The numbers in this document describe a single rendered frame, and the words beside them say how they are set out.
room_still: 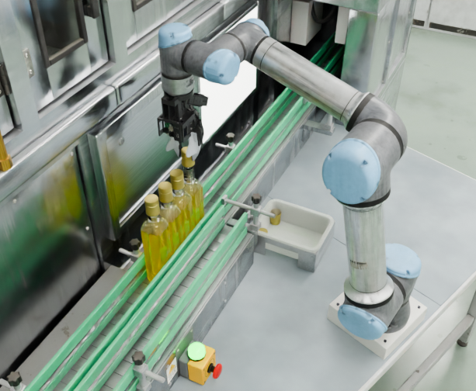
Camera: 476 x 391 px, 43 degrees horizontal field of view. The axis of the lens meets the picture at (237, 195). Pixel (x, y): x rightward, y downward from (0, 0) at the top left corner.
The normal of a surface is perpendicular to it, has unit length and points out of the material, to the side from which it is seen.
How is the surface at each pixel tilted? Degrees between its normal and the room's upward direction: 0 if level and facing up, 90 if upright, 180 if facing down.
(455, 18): 90
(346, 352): 0
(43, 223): 91
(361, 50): 90
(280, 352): 0
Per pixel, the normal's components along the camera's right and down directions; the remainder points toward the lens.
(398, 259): 0.11, -0.79
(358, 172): -0.63, 0.43
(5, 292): 0.90, 0.29
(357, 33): -0.44, 0.58
